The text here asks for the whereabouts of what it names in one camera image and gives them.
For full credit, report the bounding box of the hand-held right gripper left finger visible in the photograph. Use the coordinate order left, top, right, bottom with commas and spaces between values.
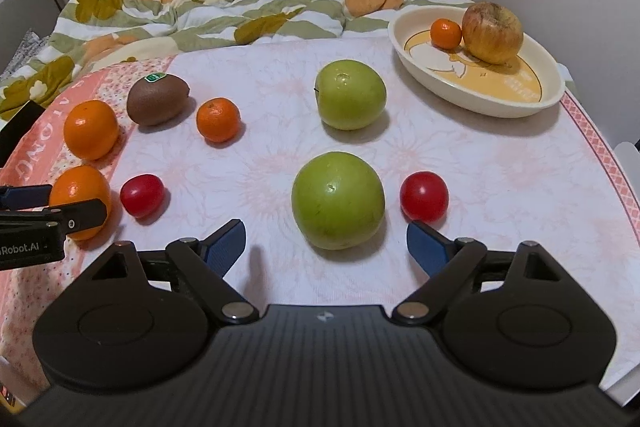
80, 219, 261, 325

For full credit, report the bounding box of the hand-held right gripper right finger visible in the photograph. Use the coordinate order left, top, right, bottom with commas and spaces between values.
391, 221, 576, 323

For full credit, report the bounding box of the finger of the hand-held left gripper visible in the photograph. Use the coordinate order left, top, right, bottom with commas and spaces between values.
0, 185, 54, 210
0, 199, 109, 239

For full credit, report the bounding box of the large green apple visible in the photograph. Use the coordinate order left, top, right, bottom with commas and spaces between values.
291, 151, 386, 251

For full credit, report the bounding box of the brown kiwi with green sticker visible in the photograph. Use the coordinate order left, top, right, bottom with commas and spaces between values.
126, 72, 191, 126

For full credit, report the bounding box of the cream oval bowl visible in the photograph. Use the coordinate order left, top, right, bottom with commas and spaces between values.
388, 3, 566, 118

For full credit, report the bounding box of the small green apple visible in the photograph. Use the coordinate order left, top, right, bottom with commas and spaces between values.
314, 60, 388, 130

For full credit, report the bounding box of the red tomato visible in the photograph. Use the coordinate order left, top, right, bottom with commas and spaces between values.
120, 174, 165, 219
399, 171, 450, 224

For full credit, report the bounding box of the black flat object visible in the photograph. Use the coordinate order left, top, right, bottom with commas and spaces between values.
0, 101, 45, 168

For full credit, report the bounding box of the grey patterned cloth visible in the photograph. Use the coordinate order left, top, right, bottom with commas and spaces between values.
0, 31, 51, 80

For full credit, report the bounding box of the small mandarin orange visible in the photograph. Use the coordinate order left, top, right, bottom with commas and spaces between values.
430, 19, 463, 50

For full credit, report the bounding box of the red yellow apple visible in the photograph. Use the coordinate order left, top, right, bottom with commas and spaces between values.
461, 2, 524, 65

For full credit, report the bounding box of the green white patterned blanket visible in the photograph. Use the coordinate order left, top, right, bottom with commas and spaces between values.
0, 0, 476, 122

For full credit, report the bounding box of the grey bed frame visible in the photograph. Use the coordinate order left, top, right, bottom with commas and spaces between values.
0, 0, 63, 78

